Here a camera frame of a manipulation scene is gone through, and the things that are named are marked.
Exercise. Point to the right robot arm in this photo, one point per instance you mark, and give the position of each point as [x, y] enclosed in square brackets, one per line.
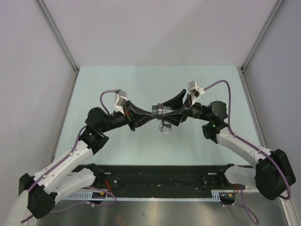
[270, 172]

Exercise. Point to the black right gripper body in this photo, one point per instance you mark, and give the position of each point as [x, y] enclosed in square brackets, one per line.
[190, 110]

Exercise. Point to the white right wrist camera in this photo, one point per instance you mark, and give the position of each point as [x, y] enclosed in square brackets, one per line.
[195, 91]

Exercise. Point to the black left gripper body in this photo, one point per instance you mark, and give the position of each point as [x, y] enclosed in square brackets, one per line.
[130, 117]

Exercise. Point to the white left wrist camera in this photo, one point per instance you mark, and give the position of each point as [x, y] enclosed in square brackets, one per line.
[119, 100]

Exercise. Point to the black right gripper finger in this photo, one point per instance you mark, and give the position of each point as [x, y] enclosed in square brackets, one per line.
[176, 102]
[175, 118]

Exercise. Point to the dark grey threaded ring nut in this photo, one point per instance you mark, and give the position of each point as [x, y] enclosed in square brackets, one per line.
[157, 110]

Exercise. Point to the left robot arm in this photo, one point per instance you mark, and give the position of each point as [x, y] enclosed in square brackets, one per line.
[47, 187]

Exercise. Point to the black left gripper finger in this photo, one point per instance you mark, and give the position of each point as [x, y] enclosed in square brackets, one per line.
[141, 119]
[140, 108]

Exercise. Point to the right aluminium frame post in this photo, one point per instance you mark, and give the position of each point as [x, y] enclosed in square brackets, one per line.
[263, 32]

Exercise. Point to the white slotted cable duct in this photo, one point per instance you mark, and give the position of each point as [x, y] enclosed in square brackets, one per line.
[149, 195]

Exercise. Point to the left aluminium frame post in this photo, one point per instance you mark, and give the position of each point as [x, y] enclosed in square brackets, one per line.
[57, 34]

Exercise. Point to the aluminium frame post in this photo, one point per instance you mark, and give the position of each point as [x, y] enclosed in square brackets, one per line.
[263, 32]
[57, 34]

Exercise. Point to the clear elbow fitting with grey nut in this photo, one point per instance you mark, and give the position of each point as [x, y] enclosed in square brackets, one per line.
[165, 125]

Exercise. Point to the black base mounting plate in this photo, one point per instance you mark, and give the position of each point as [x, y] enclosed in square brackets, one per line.
[125, 177]

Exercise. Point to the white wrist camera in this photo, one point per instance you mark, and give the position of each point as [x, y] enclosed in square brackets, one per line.
[119, 100]
[195, 91]

